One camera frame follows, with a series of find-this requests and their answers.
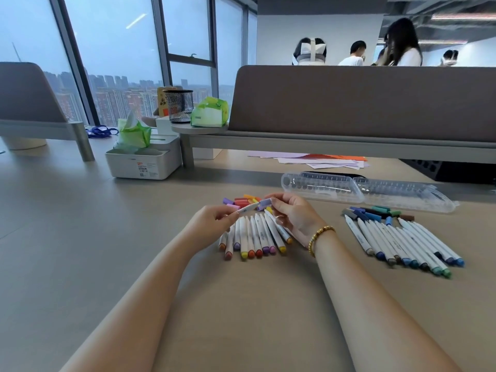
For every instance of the person's left hand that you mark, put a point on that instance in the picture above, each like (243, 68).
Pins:
(211, 226)

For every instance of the person's right hand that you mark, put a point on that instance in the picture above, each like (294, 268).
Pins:
(298, 216)

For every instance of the person's right forearm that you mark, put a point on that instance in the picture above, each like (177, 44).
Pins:
(376, 313)

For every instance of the lilac-ended white marker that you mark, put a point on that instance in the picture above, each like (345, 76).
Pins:
(248, 208)

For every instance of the papers with orange sheet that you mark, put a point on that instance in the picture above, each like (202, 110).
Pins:
(333, 163)

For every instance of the white cylindrical container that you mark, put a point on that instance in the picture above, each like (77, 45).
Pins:
(23, 144)

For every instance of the white desk organizer box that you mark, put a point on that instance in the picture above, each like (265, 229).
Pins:
(143, 164)

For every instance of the group of warm-coloured white markers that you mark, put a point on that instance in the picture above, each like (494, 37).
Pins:
(255, 236)

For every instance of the orange paper sheet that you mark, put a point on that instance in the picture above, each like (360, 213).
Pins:
(341, 158)

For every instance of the clear plastic marker case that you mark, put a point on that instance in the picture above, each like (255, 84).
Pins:
(403, 193)

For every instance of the black mesh pen holder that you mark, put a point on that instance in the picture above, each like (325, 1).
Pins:
(178, 106)

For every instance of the linear ceiling light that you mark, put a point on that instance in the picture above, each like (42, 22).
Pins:
(465, 16)
(441, 42)

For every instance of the crumpled green tissue pack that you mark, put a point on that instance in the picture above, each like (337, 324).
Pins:
(133, 133)

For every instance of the dark window frame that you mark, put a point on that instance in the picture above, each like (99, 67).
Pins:
(191, 59)

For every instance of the small white box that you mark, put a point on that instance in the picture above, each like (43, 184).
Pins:
(164, 125)

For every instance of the lilac paper sheet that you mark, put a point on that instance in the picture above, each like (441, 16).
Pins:
(271, 154)

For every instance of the grey desk riser shelf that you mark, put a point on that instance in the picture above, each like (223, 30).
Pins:
(38, 129)
(310, 145)

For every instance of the person's left forearm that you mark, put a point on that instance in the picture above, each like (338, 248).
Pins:
(135, 309)

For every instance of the black smartphone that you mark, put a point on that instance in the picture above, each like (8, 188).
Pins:
(333, 174)

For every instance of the group of warm-coloured marker caps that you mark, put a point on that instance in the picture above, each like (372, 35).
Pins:
(242, 201)

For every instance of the yellow carton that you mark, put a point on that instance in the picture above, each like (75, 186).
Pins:
(162, 100)

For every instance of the group of cool-coloured white markers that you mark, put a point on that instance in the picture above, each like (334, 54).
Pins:
(403, 240)

